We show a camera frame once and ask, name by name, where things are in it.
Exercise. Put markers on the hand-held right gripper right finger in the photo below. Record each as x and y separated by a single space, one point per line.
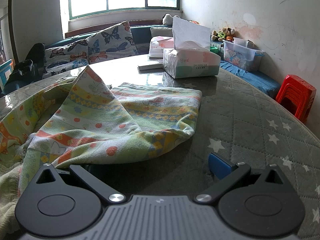
220 166

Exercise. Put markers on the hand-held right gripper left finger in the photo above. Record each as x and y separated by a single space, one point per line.
80 172

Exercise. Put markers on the pastel patterned child's jacket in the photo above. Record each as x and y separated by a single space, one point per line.
100 120

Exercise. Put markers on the blue bench cushion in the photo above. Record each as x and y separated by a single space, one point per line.
260 82

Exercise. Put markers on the red box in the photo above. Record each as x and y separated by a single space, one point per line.
295 92

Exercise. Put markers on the open white green tissue pack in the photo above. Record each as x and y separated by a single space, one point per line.
190 65

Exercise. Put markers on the clear plastic storage box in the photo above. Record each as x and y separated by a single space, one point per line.
240 57

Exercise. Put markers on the black jacket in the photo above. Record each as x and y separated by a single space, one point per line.
25 70

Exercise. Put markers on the green plastic bowl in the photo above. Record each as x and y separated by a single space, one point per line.
213 49

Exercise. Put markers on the flat white box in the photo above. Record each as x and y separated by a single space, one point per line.
150 67

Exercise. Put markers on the brown plush monkey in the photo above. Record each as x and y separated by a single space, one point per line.
228 32

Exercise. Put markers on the pink white tissue pack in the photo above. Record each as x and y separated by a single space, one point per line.
157 46

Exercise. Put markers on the large butterfly print pillow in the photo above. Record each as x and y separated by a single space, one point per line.
110 40

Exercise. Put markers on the pink green plush toy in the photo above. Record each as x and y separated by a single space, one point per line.
194 22

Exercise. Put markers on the grey pillow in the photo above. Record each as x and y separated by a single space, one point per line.
160 31

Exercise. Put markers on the panda plush toy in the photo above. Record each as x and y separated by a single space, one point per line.
167 19

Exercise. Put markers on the wooden bench rail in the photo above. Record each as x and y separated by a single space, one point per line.
80 31

